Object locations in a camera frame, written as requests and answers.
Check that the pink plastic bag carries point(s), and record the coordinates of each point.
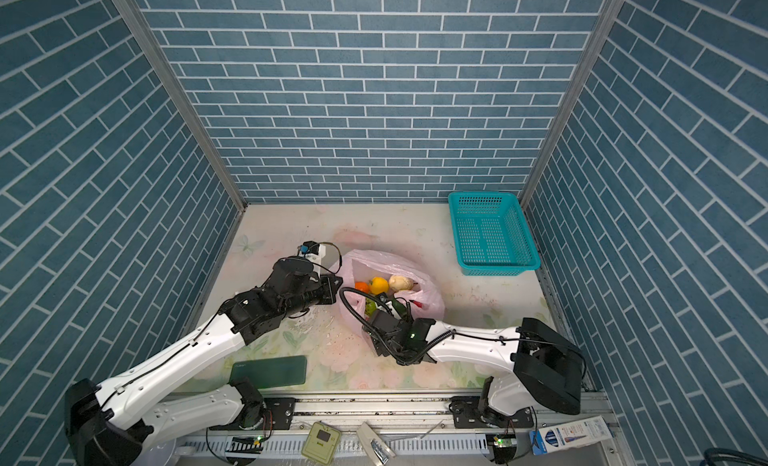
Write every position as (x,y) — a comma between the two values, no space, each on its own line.
(366,265)

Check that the green apple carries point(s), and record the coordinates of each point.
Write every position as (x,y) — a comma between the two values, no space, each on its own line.
(370,308)

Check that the white blue box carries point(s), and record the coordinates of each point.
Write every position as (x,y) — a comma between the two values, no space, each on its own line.
(571,435)

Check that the grey remote device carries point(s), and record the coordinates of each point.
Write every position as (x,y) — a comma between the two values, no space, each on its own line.
(374,446)

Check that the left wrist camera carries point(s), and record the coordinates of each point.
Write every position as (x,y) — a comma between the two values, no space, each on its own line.
(312,251)

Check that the aluminium corner post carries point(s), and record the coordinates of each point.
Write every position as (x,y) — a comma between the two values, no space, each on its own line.
(147,42)
(591,52)

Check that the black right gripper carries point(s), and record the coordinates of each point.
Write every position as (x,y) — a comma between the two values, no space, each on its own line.
(378,348)

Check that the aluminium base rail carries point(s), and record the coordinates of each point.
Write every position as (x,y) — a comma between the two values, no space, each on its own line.
(419,423)

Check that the yellow lemon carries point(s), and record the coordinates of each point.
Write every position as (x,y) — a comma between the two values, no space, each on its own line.
(379,285)

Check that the aluminium corner post left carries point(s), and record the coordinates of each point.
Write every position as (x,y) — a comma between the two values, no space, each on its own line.
(147,42)

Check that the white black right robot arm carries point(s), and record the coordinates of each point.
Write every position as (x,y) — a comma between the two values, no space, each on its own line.
(536,366)

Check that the aluminium corner post right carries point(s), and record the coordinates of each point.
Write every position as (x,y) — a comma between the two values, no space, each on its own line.
(591,52)

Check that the teal plastic basket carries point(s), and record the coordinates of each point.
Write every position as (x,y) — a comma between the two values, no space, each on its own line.
(491,234)

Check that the orange fruit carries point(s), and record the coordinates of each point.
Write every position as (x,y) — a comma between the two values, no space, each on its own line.
(363,287)

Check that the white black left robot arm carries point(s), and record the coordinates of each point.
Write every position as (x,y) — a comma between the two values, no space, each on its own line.
(114,422)

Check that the beige potato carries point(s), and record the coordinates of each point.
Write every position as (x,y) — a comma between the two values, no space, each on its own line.
(399,283)

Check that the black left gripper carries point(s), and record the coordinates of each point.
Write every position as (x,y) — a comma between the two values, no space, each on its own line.
(330,291)

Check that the green timer device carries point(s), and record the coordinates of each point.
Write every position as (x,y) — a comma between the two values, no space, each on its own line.
(321,443)

